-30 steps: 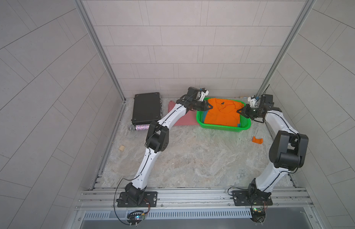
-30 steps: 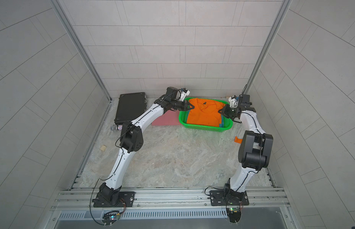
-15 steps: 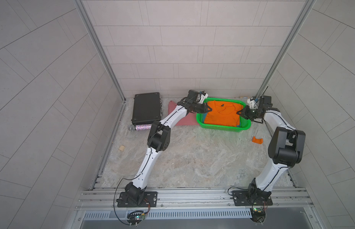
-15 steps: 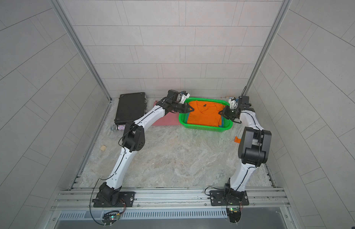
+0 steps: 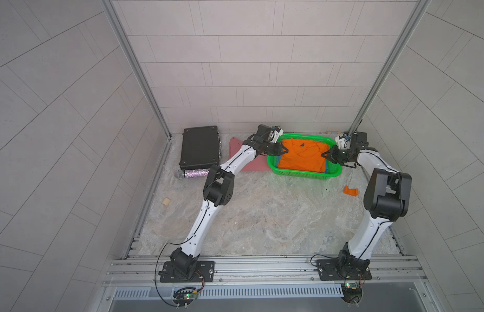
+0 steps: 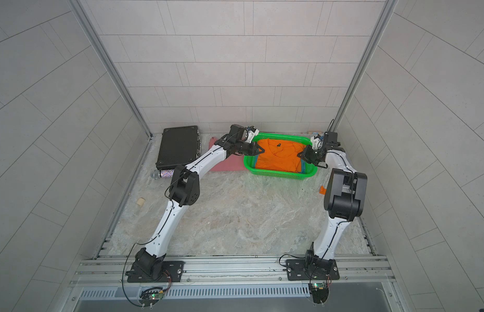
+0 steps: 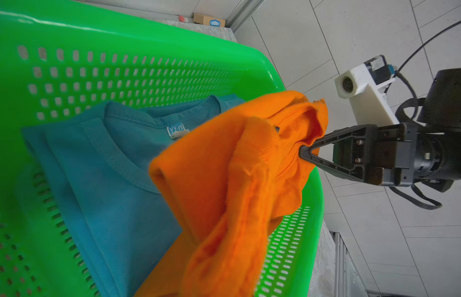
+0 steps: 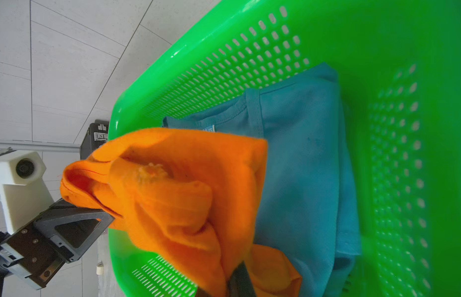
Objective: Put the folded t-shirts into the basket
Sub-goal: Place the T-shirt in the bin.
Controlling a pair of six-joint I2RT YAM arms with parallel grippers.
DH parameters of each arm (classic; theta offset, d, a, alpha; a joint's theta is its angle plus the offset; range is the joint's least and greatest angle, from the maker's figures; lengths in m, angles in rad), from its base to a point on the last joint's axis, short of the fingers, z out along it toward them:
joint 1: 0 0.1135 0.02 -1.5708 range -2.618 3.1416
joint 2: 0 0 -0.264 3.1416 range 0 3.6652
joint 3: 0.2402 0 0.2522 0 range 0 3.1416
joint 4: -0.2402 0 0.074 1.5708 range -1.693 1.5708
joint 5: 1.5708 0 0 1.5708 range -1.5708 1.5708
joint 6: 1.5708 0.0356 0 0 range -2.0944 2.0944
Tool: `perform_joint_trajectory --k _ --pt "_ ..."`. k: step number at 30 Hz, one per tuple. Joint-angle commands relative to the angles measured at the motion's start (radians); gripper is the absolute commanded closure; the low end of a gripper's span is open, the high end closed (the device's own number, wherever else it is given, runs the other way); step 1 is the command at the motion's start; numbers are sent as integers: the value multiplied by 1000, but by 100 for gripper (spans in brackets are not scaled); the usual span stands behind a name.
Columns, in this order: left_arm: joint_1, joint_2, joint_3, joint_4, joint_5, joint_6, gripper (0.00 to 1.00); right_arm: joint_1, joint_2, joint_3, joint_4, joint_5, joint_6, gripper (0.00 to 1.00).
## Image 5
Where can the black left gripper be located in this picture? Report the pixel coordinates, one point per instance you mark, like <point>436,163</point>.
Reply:
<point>275,146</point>

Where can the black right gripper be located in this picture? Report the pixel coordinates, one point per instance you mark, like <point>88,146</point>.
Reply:
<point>331,155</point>

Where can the orange t-shirt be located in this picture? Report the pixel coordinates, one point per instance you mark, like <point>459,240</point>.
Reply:
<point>304,155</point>

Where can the blue t-shirt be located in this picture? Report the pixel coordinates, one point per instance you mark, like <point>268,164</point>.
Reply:
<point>327,165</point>

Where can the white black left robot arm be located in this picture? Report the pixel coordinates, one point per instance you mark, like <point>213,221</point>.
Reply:
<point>218,191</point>

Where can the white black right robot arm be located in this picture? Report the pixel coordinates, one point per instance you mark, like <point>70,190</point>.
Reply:
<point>386,199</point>

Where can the green plastic basket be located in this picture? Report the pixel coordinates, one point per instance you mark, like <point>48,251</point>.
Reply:
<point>334,170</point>

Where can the small orange plastic piece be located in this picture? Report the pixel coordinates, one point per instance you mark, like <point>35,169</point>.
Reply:
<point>350,191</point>

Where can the black hard case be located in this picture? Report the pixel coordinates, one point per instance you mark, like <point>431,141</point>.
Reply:
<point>201,148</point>

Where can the purple glitter roll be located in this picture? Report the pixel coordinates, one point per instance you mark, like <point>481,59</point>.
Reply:
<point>197,173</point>

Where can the small beige wooden block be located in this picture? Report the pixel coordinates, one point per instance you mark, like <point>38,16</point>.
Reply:
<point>166,202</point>

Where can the white ventilation grille strip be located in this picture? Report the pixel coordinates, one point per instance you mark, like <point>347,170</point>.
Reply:
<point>236,292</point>

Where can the right green circuit board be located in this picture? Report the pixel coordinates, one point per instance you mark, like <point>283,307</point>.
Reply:
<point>352,292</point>

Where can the green circuit board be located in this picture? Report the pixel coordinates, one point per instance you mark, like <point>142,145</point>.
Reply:
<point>185,296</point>
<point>352,292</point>

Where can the left green circuit board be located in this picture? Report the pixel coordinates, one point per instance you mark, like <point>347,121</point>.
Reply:
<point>185,296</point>

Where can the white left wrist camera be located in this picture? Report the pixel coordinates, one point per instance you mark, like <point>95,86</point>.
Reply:
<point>275,133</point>

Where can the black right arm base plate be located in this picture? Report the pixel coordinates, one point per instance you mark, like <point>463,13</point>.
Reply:
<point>327,270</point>

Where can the right aluminium corner post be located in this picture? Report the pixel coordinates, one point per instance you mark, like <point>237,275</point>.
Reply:
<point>405,35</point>

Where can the aluminium corner post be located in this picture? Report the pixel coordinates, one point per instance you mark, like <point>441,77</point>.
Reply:
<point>405,35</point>
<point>118,29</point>

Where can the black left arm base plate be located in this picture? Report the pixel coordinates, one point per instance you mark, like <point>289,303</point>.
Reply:
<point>203,271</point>

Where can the aluminium mounting rail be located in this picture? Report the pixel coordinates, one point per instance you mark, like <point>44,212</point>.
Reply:
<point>264,270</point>

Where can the left aluminium corner post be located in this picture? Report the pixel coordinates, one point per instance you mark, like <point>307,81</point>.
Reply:
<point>118,29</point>

